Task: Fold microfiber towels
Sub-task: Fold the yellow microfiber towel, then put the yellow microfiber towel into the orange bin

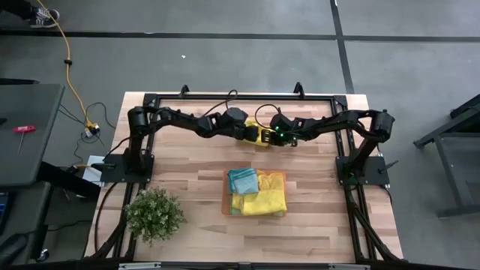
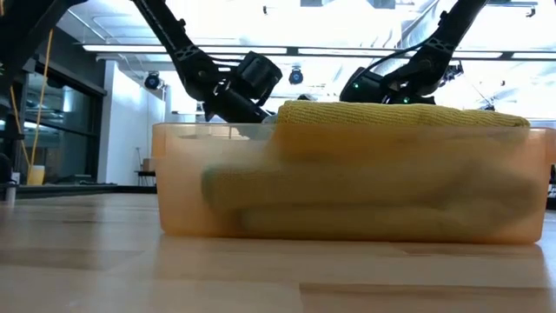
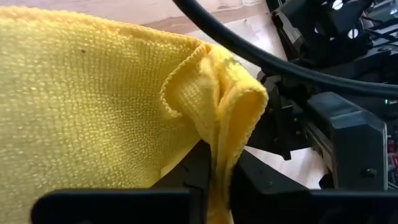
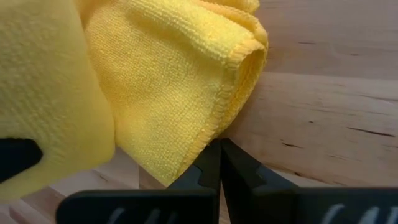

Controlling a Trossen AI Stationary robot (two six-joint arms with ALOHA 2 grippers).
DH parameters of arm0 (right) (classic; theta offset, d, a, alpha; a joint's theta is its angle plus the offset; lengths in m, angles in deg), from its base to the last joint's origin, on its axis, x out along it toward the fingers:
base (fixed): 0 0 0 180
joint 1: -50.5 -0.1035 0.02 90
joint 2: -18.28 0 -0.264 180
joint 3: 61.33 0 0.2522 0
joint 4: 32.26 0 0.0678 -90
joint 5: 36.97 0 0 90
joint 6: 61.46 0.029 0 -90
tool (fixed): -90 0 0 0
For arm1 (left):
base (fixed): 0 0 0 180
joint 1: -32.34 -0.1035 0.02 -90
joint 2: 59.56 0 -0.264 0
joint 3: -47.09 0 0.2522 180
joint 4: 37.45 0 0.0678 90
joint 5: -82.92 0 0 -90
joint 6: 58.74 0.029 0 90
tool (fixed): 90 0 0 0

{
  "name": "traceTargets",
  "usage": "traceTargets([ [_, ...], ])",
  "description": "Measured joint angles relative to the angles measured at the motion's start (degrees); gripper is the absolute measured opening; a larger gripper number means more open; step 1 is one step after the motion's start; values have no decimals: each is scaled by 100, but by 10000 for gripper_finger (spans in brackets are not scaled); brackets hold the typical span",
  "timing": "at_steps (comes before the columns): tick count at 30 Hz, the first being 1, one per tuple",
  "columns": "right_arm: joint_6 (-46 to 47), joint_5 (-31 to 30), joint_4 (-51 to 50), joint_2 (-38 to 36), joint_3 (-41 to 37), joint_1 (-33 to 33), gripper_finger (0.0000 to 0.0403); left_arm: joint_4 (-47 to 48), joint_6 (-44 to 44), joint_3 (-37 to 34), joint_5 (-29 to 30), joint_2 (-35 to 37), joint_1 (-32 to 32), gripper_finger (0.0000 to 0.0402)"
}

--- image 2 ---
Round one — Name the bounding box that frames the white strip light bar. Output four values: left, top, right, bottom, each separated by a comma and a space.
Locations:
81, 42, 556, 62

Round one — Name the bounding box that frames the small yellow container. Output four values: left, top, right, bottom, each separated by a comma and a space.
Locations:
28, 164, 46, 186

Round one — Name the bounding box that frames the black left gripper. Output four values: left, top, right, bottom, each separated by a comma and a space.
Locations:
202, 50, 283, 125

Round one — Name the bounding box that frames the orange translucent plastic bin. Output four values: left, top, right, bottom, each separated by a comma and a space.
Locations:
151, 123, 556, 244

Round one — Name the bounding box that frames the black right camera cable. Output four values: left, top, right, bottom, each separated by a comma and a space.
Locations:
360, 38, 431, 79

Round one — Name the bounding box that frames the large yellow microfiber towel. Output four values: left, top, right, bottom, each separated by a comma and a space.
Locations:
271, 100, 532, 166

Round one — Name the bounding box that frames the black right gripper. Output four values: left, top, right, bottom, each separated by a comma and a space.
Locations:
339, 66, 435, 105

